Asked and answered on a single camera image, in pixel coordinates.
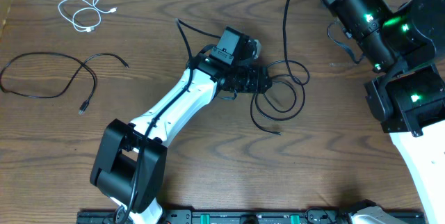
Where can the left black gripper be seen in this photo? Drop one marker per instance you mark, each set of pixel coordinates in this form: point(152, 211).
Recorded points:
point(259, 83)

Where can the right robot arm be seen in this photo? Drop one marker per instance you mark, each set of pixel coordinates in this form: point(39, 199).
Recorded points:
point(407, 95)

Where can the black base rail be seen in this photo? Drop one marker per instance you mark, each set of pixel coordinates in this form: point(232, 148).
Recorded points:
point(365, 211)

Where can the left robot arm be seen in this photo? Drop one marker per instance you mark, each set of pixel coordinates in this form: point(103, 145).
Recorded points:
point(130, 162)

